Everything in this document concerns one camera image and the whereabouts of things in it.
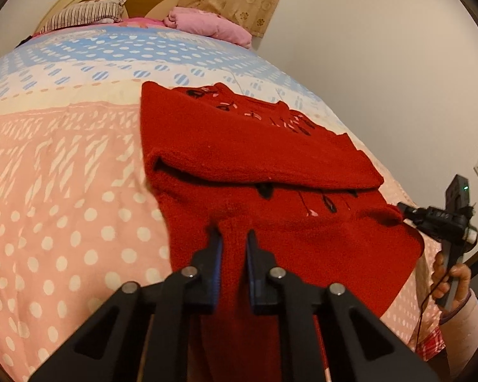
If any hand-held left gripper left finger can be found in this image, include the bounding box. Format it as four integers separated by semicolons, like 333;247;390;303
28;227;224;382

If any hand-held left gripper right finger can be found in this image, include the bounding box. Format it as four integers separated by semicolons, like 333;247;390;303
245;230;441;382

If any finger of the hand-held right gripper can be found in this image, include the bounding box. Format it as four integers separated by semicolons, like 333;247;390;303
396;202;421;224

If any red embroidered knit sweater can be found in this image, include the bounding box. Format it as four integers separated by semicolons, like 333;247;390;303
139;81;425;382

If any person's right forearm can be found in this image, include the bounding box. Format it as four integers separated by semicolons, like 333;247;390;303
438;290;478;382

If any person's right hand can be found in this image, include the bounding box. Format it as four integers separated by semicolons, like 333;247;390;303
431;252;474;312

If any red plaid bed sheet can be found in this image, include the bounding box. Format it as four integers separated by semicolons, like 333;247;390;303
416;326;447;361

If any polka dot pastel blanket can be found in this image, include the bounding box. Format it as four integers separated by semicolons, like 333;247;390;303
0;20;443;382

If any pink pillow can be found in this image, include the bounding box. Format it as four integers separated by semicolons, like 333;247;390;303
163;6;253;48

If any pink bed sheet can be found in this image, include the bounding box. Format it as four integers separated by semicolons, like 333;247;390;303
121;17;168;29

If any striped pillow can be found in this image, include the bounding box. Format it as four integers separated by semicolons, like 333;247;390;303
36;0;129;34

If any thin black cable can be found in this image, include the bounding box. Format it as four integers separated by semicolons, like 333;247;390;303
414;271;451;353

